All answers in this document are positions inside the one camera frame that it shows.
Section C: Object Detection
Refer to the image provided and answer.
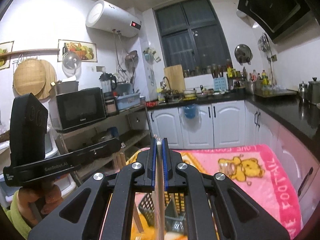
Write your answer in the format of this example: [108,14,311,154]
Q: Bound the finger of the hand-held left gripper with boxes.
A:
[82,138,128,167]

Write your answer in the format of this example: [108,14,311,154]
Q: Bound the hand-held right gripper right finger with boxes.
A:
[162,137,291,240]

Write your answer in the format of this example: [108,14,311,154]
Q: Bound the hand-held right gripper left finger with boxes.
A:
[27,137,158,240]

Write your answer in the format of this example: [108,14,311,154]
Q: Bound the dark green plastic utensil holder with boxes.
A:
[137,192,193,232]

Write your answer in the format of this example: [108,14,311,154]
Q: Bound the person's left hand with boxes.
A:
[18,174,72,228]

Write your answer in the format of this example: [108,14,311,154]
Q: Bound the white plastic drawer unit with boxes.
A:
[44,126,77,198]

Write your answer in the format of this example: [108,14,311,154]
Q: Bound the metal shelf rack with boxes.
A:
[56,104,153,180]

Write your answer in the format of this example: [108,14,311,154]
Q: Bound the black microwave oven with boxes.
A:
[55,87,107,131]

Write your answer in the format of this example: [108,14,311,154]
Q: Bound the round bamboo tray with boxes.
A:
[13,59,47,97]

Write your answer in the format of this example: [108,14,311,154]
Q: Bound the round wooden board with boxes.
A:
[37,59,58,100]

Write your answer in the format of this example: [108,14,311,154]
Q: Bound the light blue storage box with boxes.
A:
[116,92,141,111]

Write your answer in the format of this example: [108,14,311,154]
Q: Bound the grey metal box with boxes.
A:
[53,80,79,94]

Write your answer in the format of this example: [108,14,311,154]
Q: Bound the blue hanging bucket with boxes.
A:
[183,104,199,119]

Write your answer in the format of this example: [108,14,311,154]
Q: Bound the countertop blender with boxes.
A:
[99,72,118,116]

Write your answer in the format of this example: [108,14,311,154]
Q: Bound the white kitchen cabinets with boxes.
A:
[147,99,278,151]

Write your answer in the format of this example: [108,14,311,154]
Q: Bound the hanging glass lid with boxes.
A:
[62,51,82,78]

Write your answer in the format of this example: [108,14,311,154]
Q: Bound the metal sink faucet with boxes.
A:
[162,76,173,91]

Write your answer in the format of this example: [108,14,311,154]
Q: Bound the wooden cutting board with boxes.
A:
[163,64,186,93]

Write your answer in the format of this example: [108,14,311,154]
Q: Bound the pink printed blanket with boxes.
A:
[126,144,304,240]

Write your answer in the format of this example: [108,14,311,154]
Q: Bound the blue knife holder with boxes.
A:
[213,77,228,92]

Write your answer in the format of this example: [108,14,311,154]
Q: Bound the hanging metal wok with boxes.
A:
[125,50,139,61]

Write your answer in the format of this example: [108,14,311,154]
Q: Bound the row of spice jars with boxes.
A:
[183,63,241,78]

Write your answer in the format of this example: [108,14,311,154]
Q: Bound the cluster of sauce bottles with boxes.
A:
[249,68,276,87]

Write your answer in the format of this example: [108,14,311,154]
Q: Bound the black kitchen countertop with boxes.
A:
[146,90,320,140]

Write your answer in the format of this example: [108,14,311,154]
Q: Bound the white water heater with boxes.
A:
[85,0,143,37]

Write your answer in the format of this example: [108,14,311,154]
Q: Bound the dark framed window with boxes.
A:
[153,0,232,68]

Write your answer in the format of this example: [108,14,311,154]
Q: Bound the hanging steel pan lid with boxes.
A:
[234,44,253,64]

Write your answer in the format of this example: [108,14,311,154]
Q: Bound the small steel kettle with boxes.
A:
[298,81,309,101]

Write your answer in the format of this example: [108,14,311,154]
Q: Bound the cluster of hanging metal tools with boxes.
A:
[257,32,272,56]

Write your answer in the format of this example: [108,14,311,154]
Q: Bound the lidded steel pot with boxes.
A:
[307,77,320,106]

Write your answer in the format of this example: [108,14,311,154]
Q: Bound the black range hood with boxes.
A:
[237,0,312,43]

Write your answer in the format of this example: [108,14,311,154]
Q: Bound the small fruit wall poster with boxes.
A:
[0,41,14,69]

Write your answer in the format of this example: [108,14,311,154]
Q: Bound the wooden wall rail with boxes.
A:
[0,48,61,56]

